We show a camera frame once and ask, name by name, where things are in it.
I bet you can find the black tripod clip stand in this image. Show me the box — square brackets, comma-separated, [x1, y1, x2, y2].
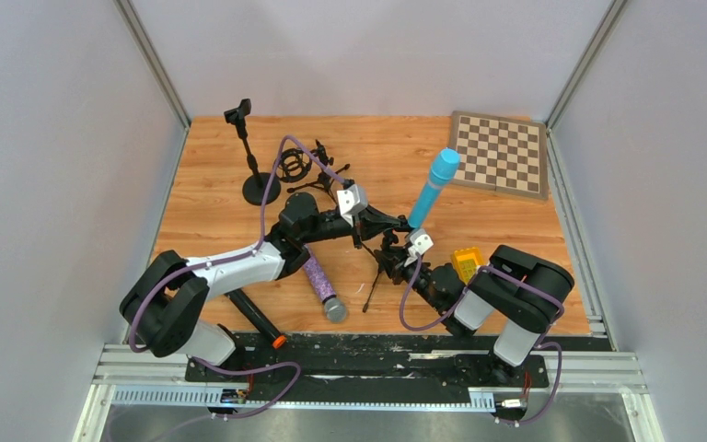
[362, 214, 413, 313]

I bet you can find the blue toy microphone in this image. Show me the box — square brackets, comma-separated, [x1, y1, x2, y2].
[408, 147, 460, 228]

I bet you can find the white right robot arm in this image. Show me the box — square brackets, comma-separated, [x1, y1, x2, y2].
[374, 245, 575, 367]

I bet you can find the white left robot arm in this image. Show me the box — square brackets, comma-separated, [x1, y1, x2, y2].
[119, 192, 412, 366]

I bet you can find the round base microphone stand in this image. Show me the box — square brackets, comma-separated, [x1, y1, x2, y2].
[224, 99, 281, 205]

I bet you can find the yellow toy brick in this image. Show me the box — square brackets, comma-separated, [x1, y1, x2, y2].
[451, 247, 487, 284]

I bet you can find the purple glitter microphone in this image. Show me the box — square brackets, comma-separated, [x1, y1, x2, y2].
[303, 246, 348, 324]

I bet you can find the wooden chessboard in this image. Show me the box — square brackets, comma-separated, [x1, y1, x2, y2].
[448, 110, 550, 201]

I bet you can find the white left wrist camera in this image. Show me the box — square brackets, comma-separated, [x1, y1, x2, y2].
[336, 184, 369, 217]

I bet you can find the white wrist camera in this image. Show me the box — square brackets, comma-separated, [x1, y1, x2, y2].
[406, 227, 434, 258]
[336, 184, 369, 217]

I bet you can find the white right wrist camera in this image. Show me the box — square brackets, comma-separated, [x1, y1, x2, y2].
[406, 227, 434, 258]

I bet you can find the tripod stand with shock mount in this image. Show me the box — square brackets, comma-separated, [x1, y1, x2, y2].
[277, 139, 336, 202]

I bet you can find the black microphone orange ring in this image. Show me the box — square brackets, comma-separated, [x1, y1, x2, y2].
[225, 289, 288, 351]

